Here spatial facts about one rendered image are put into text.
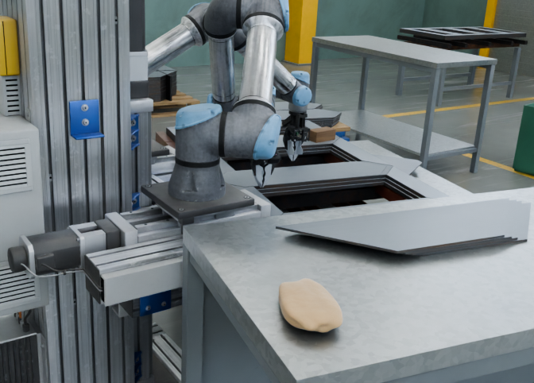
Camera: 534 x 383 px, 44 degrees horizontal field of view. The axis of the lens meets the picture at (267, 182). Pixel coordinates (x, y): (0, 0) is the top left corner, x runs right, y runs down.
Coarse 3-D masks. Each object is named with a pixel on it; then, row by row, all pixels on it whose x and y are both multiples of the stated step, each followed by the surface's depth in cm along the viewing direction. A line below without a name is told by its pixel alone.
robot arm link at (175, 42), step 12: (192, 12) 225; (204, 12) 222; (180, 24) 225; (192, 24) 222; (168, 36) 221; (180, 36) 222; (192, 36) 223; (204, 36) 224; (156, 48) 219; (168, 48) 220; (180, 48) 223; (156, 60) 219; (168, 60) 223
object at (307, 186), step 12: (168, 132) 304; (324, 144) 294; (336, 156) 290; (348, 156) 283; (324, 180) 247; (336, 180) 249; (348, 180) 251; (360, 180) 252; (372, 180) 255; (384, 180) 257; (396, 180) 251; (264, 192) 237; (276, 192) 238; (288, 192) 241; (300, 192) 243; (408, 192) 243
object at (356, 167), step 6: (342, 162) 269; (348, 162) 269; (354, 162) 270; (354, 168) 262; (360, 168) 262; (366, 168) 262; (360, 174) 255; (366, 174) 256; (372, 174) 256; (378, 174) 256
